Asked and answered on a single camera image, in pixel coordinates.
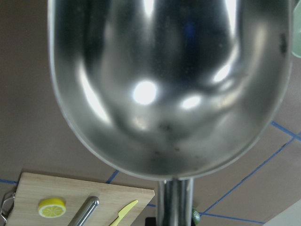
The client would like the metal ice scoop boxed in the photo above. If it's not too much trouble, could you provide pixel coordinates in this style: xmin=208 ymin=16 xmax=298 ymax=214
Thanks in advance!
xmin=48 ymin=0 xmax=293 ymax=226

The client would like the yellow plastic knife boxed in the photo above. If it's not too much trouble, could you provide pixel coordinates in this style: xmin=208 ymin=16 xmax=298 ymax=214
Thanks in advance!
xmin=110 ymin=200 xmax=139 ymax=226

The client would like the green lime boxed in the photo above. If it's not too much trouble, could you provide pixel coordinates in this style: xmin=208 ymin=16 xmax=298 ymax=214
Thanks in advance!
xmin=191 ymin=208 xmax=200 ymax=226

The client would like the metal muddler bar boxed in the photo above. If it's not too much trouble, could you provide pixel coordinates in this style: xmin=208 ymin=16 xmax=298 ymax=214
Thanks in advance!
xmin=68 ymin=196 xmax=100 ymax=226

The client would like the lemon half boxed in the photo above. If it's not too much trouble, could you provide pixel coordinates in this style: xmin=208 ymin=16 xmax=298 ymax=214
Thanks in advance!
xmin=38 ymin=198 xmax=66 ymax=218

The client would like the wooden cutting board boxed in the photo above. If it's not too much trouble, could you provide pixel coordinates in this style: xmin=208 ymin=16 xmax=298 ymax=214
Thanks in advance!
xmin=7 ymin=172 xmax=155 ymax=226

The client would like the green ceramic bowl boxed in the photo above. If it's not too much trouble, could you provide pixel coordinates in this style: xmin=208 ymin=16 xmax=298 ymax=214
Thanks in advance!
xmin=290 ymin=0 xmax=301 ymax=59

